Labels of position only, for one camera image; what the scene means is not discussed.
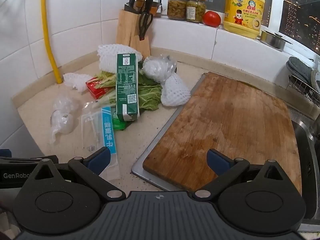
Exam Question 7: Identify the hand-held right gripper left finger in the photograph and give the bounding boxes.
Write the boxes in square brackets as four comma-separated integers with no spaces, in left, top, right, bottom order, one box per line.
[22,147,126,202]

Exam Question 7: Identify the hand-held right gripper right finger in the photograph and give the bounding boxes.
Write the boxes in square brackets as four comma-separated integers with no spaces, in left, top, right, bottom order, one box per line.
[191,148,300,202]

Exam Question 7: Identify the clear wrapper with blue stripe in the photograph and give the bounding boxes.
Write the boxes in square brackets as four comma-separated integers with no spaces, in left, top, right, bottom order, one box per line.
[81,101,122,180]

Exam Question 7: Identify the leafy green vegetable scraps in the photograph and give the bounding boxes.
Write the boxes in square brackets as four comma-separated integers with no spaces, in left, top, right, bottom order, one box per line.
[94,65,163,112]

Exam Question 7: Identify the wooden cutting board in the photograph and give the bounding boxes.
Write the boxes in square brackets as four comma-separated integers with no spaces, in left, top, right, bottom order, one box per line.
[142,72,302,195]

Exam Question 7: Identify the crumpled clear plastic bag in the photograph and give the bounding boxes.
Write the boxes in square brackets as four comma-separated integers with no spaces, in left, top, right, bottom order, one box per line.
[142,56,178,83]
[49,96,82,144]

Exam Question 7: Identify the red and blue snack box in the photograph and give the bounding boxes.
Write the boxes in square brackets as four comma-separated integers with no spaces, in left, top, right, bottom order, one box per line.
[85,77,110,100]

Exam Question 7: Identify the green drink carton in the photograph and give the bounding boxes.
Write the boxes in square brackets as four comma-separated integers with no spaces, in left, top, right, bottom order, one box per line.
[115,53,140,122]

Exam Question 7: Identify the white foam net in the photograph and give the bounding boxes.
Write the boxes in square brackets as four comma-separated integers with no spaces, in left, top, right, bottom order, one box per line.
[97,44,143,72]
[161,74,192,106]
[62,72,93,93]

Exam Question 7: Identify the grey scrubbing cloth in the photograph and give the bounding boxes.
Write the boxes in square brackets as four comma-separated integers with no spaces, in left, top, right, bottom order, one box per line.
[286,56,320,85]

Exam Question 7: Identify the yellow pipe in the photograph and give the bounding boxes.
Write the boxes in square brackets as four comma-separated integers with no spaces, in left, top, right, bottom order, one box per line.
[41,0,63,84]

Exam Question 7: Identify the steel bowl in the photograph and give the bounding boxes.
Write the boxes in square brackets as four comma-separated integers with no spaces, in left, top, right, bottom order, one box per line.
[260,30,293,51]

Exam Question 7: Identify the wooden knife block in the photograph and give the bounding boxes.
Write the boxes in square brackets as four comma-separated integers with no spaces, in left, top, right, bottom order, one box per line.
[116,9,152,59]

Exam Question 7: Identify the black kitchen scissors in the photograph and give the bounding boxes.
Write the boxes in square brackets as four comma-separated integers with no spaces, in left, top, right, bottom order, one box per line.
[138,12,153,41]

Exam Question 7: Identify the red tomato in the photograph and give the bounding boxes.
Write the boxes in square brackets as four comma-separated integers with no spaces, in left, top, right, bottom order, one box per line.
[202,10,222,27]

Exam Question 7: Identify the glass jar of green pickles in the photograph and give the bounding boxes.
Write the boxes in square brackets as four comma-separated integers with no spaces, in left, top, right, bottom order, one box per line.
[186,0,206,23]

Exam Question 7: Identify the yellow detergent bottle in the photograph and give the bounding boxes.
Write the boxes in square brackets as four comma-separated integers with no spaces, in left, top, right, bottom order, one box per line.
[223,0,266,39]

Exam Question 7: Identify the glass jar of tan pickles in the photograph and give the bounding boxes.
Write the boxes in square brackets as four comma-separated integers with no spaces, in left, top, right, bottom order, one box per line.
[167,0,187,20]

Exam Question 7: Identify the orange cup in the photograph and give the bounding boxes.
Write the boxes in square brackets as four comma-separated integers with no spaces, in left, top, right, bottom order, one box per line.
[151,1,163,18]

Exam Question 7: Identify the wire dish rack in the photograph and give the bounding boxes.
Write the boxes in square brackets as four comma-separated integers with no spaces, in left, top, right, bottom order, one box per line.
[289,74,320,108]

